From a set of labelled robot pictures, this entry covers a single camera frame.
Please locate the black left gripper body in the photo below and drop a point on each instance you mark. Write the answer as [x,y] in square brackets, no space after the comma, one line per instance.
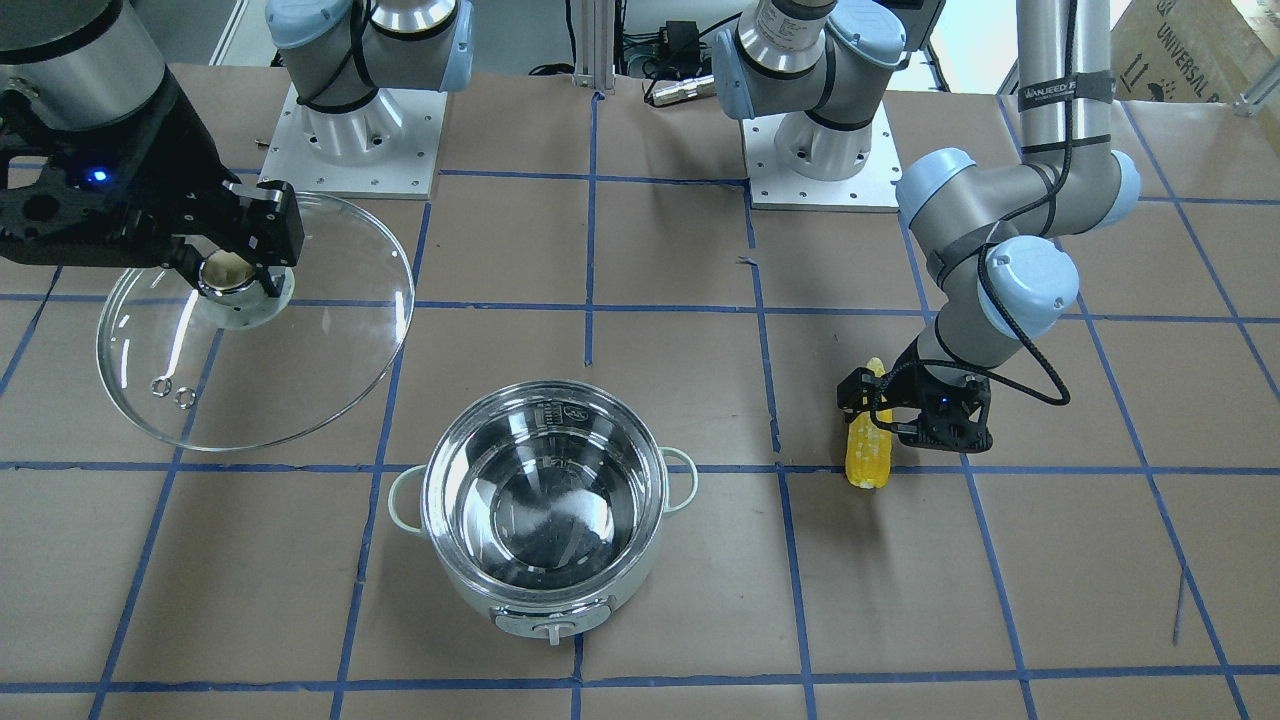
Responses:
[912,381]

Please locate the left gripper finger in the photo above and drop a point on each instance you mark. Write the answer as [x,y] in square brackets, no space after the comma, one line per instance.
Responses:
[919,432]
[856,393]

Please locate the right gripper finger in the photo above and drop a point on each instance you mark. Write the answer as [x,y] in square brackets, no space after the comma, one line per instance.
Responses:
[186,256]
[266,228]

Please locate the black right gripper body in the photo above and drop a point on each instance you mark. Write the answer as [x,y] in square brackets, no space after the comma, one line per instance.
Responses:
[172,160]

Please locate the yellow corn cob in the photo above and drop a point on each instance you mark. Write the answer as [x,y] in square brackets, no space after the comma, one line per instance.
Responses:
[868,447]

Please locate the glass pot lid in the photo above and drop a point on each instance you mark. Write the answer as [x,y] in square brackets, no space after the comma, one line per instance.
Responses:
[226,367]

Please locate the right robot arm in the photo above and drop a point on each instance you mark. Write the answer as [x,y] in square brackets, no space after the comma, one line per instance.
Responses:
[85,64]

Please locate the pale green steel pot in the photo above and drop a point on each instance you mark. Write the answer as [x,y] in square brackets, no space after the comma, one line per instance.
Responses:
[543,502]

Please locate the black power adapter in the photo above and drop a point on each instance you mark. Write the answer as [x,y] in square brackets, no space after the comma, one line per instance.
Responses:
[679,42]

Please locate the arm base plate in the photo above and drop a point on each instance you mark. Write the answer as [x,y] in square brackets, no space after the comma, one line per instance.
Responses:
[794,164]
[386,149]

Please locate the aluminium frame post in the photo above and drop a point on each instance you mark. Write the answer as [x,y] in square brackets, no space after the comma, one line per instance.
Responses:
[594,41]

